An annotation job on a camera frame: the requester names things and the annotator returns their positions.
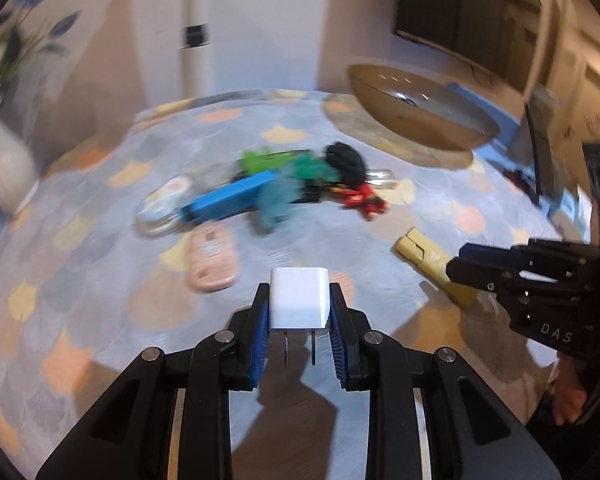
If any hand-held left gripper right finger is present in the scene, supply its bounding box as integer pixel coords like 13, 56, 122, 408
328, 282, 556, 480

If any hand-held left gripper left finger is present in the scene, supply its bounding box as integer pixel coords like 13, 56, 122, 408
36, 282, 272, 480

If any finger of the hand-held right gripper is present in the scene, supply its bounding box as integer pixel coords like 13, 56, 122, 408
445, 257, 588, 312
457, 238, 600, 281

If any white charger plug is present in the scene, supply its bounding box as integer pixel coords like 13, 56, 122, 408
269, 267, 332, 368

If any pink case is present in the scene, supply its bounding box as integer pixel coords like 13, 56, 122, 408
189, 225, 237, 292

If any teal translucent toy figure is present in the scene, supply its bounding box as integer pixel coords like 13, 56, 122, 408
252, 175, 306, 236

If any blue rectangular box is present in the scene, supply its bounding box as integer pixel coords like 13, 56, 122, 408
179, 170, 278, 226

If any tan glass bowl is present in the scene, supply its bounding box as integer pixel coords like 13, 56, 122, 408
347, 63, 501, 152

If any person's right hand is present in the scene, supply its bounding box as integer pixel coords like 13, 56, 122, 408
550, 355, 600, 426

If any blue white small box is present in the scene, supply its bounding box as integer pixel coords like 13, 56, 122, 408
547, 192, 588, 231

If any dark upright stand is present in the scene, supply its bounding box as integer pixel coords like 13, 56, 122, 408
522, 102, 556, 206

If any clear plastic tube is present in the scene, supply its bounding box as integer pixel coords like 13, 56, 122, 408
365, 169, 398, 190

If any oval tin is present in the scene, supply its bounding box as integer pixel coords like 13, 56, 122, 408
136, 175, 197, 235

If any black hair scrunchie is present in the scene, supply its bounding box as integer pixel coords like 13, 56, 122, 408
324, 141, 368, 188

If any dark green toy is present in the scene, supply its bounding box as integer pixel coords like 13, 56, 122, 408
285, 155, 341, 183

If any bright green toy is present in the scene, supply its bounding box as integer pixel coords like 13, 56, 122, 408
239, 147, 293, 178

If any round woven placemat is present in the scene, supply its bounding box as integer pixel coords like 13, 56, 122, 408
322, 94, 476, 168

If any patterned tablecloth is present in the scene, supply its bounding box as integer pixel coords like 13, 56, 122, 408
0, 87, 600, 480

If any dark television screen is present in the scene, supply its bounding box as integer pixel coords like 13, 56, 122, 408
392, 0, 543, 91

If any white vase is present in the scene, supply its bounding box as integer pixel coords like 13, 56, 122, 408
0, 122, 38, 213

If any black wall outlet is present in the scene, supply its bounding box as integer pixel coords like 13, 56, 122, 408
182, 24, 211, 50

